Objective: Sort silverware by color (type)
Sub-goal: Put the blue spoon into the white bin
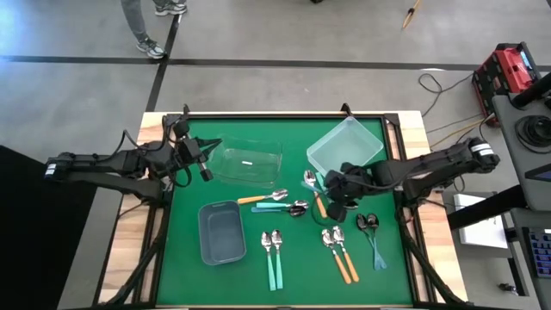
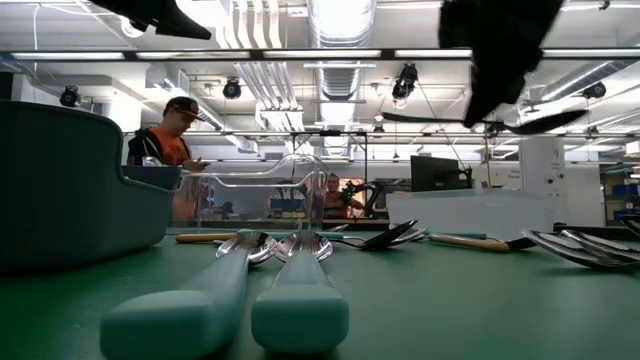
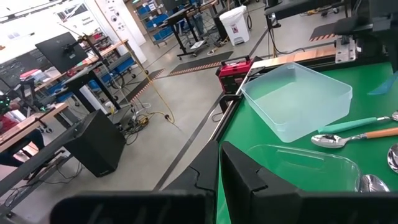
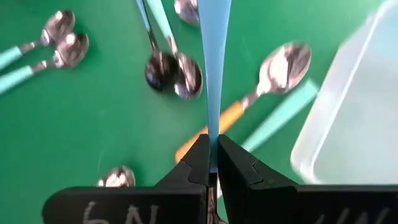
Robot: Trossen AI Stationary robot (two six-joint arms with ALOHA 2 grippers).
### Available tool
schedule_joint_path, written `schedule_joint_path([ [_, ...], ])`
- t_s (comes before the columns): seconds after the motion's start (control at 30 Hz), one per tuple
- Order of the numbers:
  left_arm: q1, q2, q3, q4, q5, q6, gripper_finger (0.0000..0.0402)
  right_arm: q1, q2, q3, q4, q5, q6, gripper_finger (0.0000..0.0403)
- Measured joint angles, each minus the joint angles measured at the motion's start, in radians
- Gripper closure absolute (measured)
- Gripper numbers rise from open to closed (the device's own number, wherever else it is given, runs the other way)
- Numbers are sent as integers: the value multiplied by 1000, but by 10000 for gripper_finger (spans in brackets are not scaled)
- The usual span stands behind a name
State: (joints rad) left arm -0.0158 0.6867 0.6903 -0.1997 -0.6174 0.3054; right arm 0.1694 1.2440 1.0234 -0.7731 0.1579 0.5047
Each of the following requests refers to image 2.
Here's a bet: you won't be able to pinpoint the black ceiling camera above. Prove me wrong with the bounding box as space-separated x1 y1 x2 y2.
58 85 82 108
222 77 243 100
391 62 420 101
582 81 608 100

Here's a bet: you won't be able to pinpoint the black overhead light bar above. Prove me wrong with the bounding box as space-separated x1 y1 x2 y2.
0 48 640 64

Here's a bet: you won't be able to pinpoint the translucent white plastic bin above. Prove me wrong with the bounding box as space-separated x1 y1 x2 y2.
385 188 556 241

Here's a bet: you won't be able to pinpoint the grey-blue plastic bin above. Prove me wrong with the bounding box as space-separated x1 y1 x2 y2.
0 99 184 271

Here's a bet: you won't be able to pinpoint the clear plastic bin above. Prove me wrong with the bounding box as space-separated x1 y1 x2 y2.
174 153 331 234

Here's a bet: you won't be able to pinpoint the white pillar with signs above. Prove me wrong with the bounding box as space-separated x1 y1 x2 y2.
518 135 569 226

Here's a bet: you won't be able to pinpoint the silver ceiling duct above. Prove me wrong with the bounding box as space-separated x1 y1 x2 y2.
307 0 377 159

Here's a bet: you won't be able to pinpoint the green table mat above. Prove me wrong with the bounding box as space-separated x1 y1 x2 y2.
0 227 640 360

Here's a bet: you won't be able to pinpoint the silver spoon teal handle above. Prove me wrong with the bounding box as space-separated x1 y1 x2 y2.
249 230 351 355
99 230 279 360
237 227 426 247

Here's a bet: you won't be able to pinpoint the black spoon light blue handle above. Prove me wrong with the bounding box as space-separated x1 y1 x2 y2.
213 219 419 251

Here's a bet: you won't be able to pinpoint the shelf with blue bins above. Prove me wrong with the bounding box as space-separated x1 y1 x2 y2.
599 164 640 224

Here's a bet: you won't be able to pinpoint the teal-handled dark spoons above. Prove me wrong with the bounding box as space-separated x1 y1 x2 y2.
422 230 537 251
382 108 589 136

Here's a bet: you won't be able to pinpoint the black computer monitor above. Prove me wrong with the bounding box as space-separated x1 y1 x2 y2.
410 154 474 194

